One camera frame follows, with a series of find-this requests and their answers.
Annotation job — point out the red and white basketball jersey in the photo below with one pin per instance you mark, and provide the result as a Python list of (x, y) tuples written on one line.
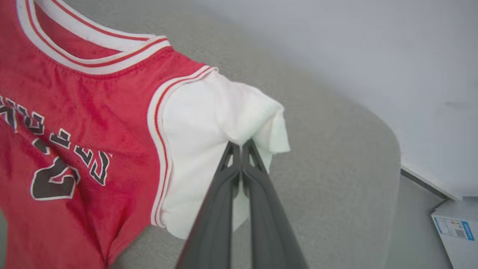
[(93, 112)]

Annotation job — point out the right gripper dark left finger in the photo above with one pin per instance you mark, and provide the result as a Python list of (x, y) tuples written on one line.
[(213, 231)]

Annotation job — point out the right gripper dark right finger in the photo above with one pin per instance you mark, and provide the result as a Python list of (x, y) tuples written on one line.
[(270, 231)]

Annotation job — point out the grey fabric sofa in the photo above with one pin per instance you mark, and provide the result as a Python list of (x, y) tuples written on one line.
[(328, 168)]

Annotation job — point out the white box with blue label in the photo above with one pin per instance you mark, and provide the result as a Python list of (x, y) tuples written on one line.
[(463, 248)]

